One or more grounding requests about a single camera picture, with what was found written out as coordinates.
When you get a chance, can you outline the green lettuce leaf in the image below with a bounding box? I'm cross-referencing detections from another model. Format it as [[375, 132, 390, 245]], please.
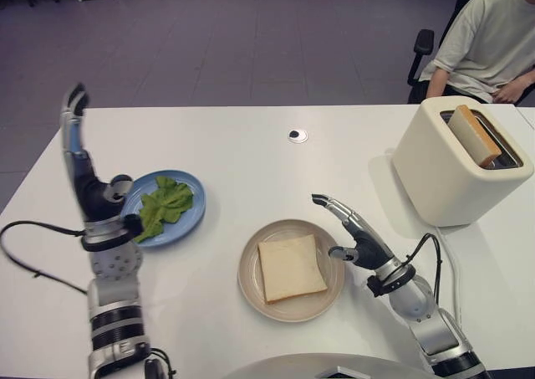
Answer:
[[133, 175, 195, 244]]

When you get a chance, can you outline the bread slice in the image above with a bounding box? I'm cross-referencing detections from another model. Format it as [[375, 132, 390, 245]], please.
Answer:
[[446, 104, 502, 167], [257, 233, 329, 305]]

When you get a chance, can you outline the white cord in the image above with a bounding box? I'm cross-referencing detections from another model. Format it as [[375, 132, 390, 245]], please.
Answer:
[[435, 225, 464, 322]]

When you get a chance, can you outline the black cable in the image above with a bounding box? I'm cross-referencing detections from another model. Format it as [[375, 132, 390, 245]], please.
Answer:
[[403, 232, 443, 303], [0, 221, 89, 294]]

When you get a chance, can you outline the person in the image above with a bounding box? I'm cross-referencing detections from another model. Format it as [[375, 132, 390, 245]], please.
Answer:
[[418, 0, 535, 105]]

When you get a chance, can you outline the blue plate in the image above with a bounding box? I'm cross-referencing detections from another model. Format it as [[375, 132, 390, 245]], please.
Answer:
[[118, 168, 207, 248]]

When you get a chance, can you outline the black office chair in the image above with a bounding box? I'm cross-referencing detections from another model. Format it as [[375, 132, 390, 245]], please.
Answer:
[[406, 0, 535, 106]]

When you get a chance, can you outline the cream toaster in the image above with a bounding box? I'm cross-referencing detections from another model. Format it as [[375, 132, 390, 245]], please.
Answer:
[[390, 95, 535, 228]]

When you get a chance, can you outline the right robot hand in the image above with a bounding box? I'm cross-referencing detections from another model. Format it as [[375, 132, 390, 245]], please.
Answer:
[[310, 192, 404, 278]]

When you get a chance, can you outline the beige plate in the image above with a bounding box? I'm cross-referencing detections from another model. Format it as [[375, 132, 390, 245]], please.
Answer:
[[237, 218, 346, 324]]

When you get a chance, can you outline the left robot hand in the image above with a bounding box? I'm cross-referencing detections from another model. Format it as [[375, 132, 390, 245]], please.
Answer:
[[59, 82, 143, 236]]

